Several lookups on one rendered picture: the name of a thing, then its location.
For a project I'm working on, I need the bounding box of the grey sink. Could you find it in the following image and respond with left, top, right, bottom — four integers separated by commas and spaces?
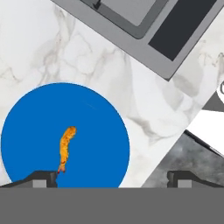
50, 0, 224, 82

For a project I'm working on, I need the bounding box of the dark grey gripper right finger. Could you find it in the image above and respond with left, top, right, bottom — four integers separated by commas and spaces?
166, 170, 224, 189

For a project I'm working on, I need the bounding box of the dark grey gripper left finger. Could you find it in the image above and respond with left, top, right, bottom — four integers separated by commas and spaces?
0, 170, 59, 189

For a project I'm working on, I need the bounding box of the blue round plate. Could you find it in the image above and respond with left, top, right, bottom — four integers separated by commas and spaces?
0, 82, 130, 189

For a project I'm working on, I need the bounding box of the orange fried shrimp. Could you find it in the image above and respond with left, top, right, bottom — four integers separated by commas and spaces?
57, 126, 78, 175

